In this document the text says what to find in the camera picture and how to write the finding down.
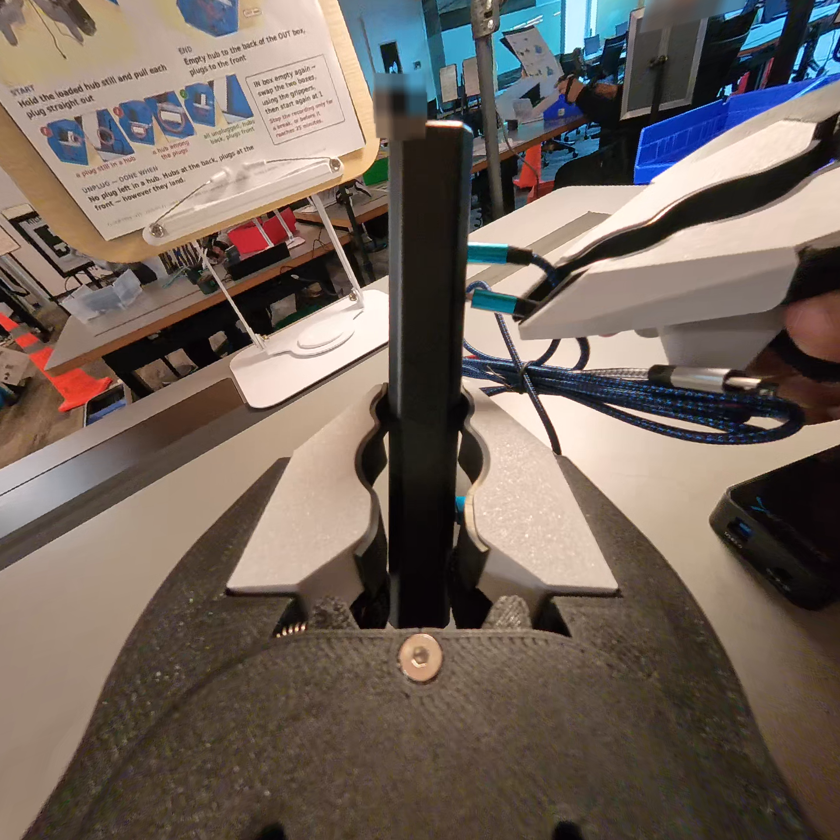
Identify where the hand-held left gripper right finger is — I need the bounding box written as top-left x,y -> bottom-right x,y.
453,387 -> 621,608

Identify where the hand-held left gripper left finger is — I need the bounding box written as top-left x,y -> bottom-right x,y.
226,384 -> 389,605

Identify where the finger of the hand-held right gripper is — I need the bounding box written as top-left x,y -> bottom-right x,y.
518,171 -> 829,371
556,77 -> 840,273

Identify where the slim black usb hub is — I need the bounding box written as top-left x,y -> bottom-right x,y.
386,120 -> 475,627

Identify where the person's right hand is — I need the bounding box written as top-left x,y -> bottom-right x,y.
748,292 -> 840,424

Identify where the blue plastic bin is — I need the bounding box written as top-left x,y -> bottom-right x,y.
633,72 -> 840,186

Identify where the grey monitor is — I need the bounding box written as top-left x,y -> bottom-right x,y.
620,7 -> 713,122

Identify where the white document stand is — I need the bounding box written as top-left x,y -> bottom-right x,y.
143,156 -> 391,409

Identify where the orange cone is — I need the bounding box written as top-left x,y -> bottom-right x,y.
512,141 -> 546,201

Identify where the metal pole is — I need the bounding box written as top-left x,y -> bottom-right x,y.
471,0 -> 508,221

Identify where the red box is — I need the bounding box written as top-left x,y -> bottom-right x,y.
226,220 -> 291,258

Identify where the clear plastic box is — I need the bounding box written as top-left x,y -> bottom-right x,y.
62,268 -> 144,322

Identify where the printed instruction sheet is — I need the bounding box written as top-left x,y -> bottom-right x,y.
0,0 -> 367,242

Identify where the instruction sheet on wooden board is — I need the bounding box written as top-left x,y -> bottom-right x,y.
0,0 -> 382,263

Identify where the silver plug cable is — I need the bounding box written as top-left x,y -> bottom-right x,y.
646,364 -> 788,400

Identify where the blue braided cable bundle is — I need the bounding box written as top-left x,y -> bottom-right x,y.
462,338 -> 807,454

